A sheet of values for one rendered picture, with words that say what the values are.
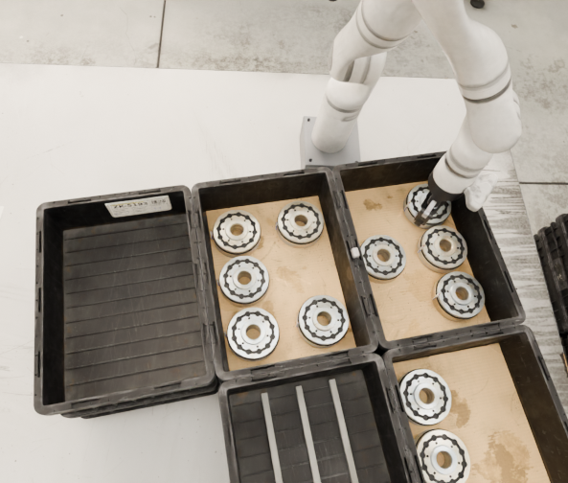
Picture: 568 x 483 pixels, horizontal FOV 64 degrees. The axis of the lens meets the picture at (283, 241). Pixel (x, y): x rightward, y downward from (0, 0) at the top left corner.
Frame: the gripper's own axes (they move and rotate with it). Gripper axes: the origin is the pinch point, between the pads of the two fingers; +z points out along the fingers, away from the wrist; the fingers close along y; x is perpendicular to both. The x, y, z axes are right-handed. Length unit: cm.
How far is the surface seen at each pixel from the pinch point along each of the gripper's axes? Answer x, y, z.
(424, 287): 9.0, 13.4, 5.3
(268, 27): -116, -105, 86
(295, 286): -13.8, 30.0, 5.2
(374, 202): -10.6, 2.1, 5.0
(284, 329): -10.2, 38.9, 5.4
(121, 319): -38, 57, 5
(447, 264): 10.1, 7.1, 2.0
